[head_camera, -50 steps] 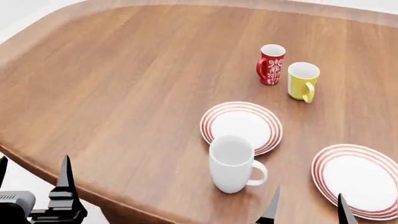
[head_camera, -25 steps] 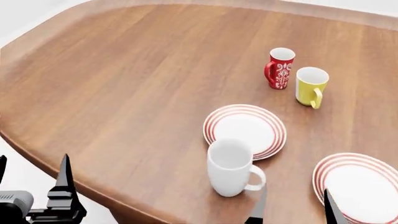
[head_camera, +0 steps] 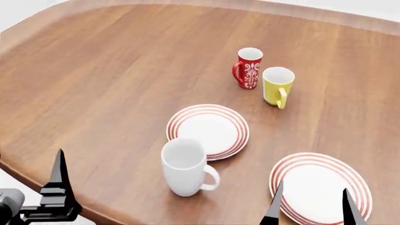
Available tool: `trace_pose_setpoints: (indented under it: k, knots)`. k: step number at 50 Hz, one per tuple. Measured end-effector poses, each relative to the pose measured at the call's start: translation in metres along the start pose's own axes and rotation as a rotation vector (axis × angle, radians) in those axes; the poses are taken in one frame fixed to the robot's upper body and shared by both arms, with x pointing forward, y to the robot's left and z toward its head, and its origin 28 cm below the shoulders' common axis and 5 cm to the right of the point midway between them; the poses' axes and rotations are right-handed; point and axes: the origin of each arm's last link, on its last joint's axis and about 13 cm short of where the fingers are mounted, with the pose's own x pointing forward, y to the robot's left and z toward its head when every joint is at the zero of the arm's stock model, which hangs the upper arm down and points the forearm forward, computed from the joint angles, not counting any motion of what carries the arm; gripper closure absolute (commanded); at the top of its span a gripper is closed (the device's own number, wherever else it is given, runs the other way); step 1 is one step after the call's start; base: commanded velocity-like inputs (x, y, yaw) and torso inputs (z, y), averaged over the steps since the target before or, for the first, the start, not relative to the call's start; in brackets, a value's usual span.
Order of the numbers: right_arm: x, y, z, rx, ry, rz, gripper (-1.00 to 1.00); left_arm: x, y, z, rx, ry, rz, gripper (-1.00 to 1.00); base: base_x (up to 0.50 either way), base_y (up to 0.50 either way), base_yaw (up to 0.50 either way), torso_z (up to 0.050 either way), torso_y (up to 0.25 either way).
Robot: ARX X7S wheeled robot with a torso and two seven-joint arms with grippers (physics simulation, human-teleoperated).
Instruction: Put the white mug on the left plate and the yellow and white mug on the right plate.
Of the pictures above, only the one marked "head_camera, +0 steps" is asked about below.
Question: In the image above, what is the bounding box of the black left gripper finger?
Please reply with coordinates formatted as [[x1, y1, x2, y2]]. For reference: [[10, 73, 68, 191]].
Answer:
[[46, 148, 70, 188]]

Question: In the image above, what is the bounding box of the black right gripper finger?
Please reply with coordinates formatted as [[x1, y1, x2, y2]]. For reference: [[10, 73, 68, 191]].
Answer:
[[341, 187, 368, 225], [258, 179, 284, 225]]

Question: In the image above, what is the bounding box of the red striped white plate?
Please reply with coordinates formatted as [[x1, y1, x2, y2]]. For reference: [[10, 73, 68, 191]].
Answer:
[[269, 152, 374, 225], [166, 103, 251, 162]]

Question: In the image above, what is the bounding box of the plain white mug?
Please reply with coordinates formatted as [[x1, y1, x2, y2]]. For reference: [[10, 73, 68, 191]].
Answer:
[[160, 137, 221, 198]]

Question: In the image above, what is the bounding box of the yellow and white mug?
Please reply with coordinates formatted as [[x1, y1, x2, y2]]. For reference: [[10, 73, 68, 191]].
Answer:
[[261, 66, 296, 110]]

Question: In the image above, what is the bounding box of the red patterned mug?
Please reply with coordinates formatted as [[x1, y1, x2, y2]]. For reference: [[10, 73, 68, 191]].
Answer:
[[231, 47, 264, 90]]

